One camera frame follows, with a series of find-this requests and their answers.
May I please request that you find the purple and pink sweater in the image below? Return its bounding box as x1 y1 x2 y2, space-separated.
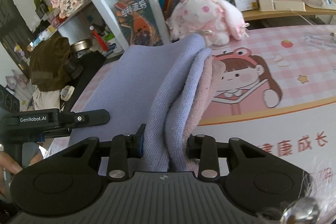
69 34 224 172

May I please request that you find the person's left hand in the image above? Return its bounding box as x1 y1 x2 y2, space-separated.
0 150 43 197

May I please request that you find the white cloth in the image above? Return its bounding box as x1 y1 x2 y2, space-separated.
33 88 60 110

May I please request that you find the white smart watch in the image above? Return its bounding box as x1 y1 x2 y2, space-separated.
60 85 75 102

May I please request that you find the olive green jacket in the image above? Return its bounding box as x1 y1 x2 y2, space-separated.
29 37 71 92

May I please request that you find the white jar green lid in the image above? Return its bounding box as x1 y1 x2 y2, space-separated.
103 32 123 53

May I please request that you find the red tassel ornament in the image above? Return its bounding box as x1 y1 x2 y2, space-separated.
89 26 108 52

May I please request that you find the metal bowl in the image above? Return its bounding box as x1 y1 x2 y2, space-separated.
70 39 93 53

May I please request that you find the Harry Potter book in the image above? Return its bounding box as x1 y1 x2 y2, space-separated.
114 0 171 47

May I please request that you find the pink white plush bunny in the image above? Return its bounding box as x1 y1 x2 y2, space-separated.
166 0 249 47

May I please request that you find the white pen holder box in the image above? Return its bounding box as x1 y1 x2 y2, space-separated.
258 0 275 11

